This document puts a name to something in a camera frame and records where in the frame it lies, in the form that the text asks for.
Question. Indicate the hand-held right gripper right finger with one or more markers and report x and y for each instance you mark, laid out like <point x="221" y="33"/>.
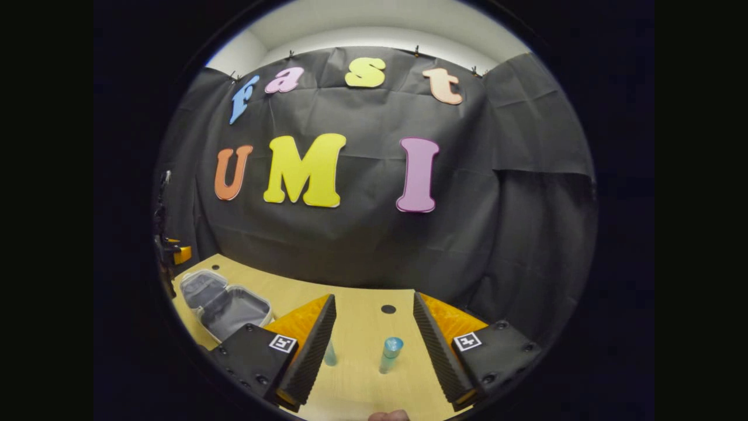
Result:
<point x="438" y="356"/>

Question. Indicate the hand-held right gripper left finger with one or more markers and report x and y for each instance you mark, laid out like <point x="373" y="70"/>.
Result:
<point x="312" y="356"/>

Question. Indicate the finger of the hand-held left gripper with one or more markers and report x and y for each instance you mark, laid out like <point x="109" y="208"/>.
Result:
<point x="182" y="254"/>

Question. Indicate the translucent blue skincare bottle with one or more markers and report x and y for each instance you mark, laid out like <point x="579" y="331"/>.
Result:
<point x="331" y="354"/>
<point x="390" y="351"/>

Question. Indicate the white suitcase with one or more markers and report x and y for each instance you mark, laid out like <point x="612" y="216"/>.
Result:
<point x="234" y="310"/>

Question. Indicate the black backdrop cloth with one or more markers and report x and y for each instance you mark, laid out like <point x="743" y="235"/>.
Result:
<point x="374" y="245"/>

